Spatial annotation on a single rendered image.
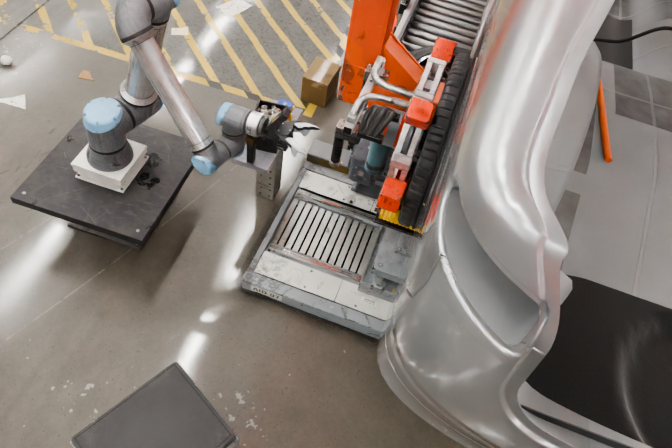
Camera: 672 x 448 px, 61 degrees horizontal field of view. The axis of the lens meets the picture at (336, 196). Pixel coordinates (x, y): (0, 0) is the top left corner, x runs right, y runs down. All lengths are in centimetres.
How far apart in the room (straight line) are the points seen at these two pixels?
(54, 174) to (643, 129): 235
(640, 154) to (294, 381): 155
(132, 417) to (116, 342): 56
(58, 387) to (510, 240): 199
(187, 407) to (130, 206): 92
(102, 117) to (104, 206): 39
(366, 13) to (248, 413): 166
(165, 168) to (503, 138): 191
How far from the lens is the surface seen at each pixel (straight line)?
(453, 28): 387
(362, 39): 248
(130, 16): 202
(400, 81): 257
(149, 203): 255
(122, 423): 208
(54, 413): 252
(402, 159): 186
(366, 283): 250
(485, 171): 97
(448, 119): 182
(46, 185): 271
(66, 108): 349
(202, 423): 204
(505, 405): 122
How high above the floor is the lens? 228
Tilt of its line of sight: 50 degrees down
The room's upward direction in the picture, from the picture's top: 12 degrees clockwise
